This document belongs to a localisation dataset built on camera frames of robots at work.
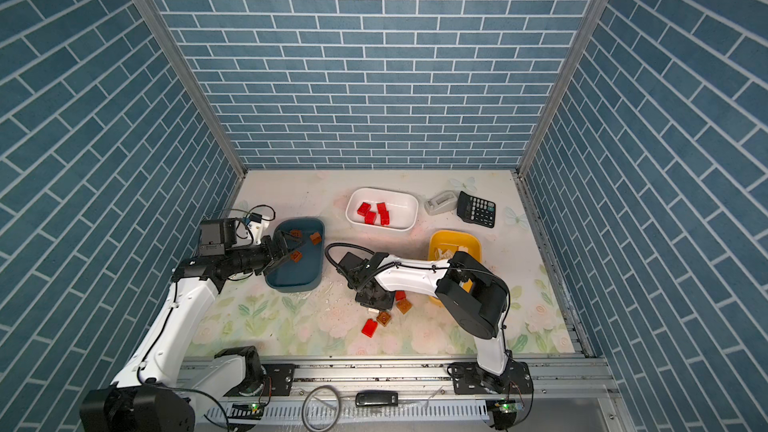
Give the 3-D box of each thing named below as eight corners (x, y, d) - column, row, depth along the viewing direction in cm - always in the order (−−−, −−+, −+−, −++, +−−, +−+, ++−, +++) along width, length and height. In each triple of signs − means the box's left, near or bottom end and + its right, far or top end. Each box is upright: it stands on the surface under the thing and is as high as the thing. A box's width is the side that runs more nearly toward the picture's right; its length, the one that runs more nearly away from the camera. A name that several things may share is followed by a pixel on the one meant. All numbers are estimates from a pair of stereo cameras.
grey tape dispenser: (431, 219, 108) (432, 213, 105) (422, 206, 112) (423, 200, 109) (460, 208, 111) (461, 202, 109) (450, 195, 115) (451, 189, 113)
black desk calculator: (451, 215, 109) (452, 211, 107) (459, 195, 116) (461, 191, 114) (492, 230, 105) (494, 225, 103) (498, 208, 112) (500, 203, 110)
